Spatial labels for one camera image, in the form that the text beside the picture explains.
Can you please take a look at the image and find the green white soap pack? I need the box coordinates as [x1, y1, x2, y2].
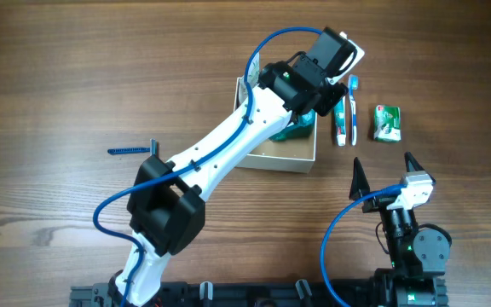
[373, 105, 401, 142]

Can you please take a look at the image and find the blue white toothbrush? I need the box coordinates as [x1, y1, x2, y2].
[348, 74, 359, 146]

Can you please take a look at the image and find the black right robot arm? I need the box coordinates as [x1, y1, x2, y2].
[349, 152, 452, 307]

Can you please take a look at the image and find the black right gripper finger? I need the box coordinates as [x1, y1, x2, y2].
[404, 152, 436, 184]
[349, 157, 371, 200]

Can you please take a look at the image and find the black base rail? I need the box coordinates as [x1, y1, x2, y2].
[68, 279, 449, 307]

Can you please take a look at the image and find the blue mouthwash bottle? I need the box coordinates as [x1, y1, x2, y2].
[269, 110, 316, 142]

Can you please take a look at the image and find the blue white toothpaste tube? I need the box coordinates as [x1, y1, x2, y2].
[333, 96, 346, 147]

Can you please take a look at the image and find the white open box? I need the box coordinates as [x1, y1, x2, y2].
[229, 86, 317, 173]

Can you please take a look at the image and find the blue disposable razor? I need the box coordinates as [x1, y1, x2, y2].
[107, 138, 159, 155]

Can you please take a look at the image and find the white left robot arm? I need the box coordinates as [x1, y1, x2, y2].
[109, 27, 365, 306]

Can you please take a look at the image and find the white leaf-print tube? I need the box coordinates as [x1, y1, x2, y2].
[235, 54, 260, 107]

